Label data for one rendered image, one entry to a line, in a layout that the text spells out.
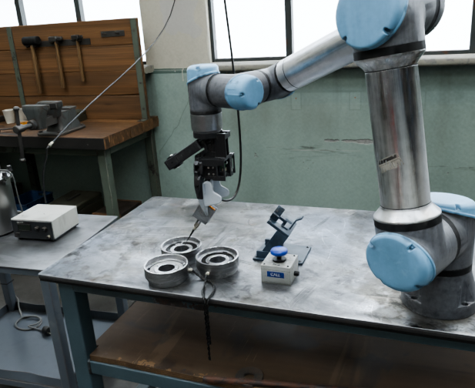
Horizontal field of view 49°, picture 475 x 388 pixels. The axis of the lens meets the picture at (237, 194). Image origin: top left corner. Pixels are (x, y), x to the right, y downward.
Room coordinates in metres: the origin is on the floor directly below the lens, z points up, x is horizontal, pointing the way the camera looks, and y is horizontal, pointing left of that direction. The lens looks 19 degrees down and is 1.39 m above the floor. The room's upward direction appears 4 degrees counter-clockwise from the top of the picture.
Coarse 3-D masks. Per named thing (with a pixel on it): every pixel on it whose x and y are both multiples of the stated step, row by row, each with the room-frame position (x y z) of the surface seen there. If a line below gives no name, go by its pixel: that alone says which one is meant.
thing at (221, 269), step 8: (208, 248) 1.18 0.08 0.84; (216, 248) 1.19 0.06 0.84; (224, 248) 1.19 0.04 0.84; (232, 248) 1.17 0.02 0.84; (200, 256) 1.16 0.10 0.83; (216, 256) 1.16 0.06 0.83; (224, 256) 1.15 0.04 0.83; (200, 264) 1.11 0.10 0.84; (208, 264) 1.09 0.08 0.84; (216, 264) 1.09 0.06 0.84; (224, 264) 1.09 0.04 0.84; (232, 264) 1.10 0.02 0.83; (200, 272) 1.12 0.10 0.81; (216, 272) 1.09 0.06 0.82; (224, 272) 1.09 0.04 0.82; (232, 272) 1.11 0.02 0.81
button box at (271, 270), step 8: (272, 256) 1.10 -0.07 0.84; (288, 256) 1.10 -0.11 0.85; (296, 256) 1.10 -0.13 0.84; (264, 264) 1.07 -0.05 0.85; (272, 264) 1.06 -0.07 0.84; (280, 264) 1.06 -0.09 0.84; (288, 264) 1.06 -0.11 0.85; (296, 264) 1.09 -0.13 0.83; (264, 272) 1.06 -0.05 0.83; (272, 272) 1.05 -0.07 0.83; (280, 272) 1.05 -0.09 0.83; (288, 272) 1.04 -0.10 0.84; (296, 272) 1.07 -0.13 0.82; (264, 280) 1.06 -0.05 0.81; (272, 280) 1.06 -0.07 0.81; (280, 280) 1.05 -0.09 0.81; (288, 280) 1.04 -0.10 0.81
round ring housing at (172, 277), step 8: (160, 256) 1.16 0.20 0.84; (168, 256) 1.16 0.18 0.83; (176, 256) 1.16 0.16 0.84; (184, 256) 1.14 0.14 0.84; (144, 264) 1.12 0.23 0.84; (152, 264) 1.14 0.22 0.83; (160, 264) 1.13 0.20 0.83; (168, 264) 1.13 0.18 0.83; (176, 264) 1.13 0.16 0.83; (184, 264) 1.13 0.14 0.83; (144, 272) 1.10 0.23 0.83; (160, 272) 1.09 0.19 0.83; (168, 272) 1.09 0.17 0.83; (176, 272) 1.07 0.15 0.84; (184, 272) 1.09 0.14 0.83; (152, 280) 1.07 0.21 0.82; (160, 280) 1.06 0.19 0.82; (168, 280) 1.06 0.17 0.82; (176, 280) 1.07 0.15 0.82; (184, 280) 1.10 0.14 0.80
